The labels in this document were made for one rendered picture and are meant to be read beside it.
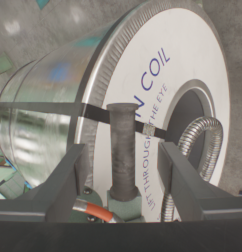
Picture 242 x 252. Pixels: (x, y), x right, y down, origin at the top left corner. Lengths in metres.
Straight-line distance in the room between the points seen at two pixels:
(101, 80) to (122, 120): 0.22
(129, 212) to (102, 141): 0.20
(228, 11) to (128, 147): 1.25
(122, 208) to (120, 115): 0.14
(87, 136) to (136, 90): 0.20
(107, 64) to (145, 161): 0.31
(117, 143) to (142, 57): 0.35
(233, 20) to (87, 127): 1.19
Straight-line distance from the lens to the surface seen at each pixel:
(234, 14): 1.39
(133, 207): 0.28
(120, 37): 0.48
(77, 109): 0.41
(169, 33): 0.67
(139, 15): 0.56
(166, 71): 0.63
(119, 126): 0.22
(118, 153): 0.23
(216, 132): 0.31
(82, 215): 0.27
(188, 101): 1.04
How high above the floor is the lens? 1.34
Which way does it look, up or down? 31 degrees down
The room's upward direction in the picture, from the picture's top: 133 degrees counter-clockwise
